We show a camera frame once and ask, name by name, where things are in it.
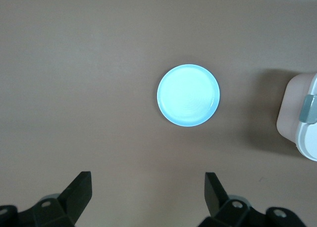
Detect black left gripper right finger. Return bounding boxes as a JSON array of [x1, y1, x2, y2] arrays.
[[199, 172, 311, 227]]

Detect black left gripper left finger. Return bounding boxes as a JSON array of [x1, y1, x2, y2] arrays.
[[0, 171, 93, 227]]

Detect white lidded storage box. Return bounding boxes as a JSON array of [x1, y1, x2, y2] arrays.
[[275, 72, 317, 162]]

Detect grey box latch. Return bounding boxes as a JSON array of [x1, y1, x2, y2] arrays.
[[298, 94, 317, 125]]

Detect light blue round plate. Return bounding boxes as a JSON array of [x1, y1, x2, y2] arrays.
[[156, 63, 221, 127]]

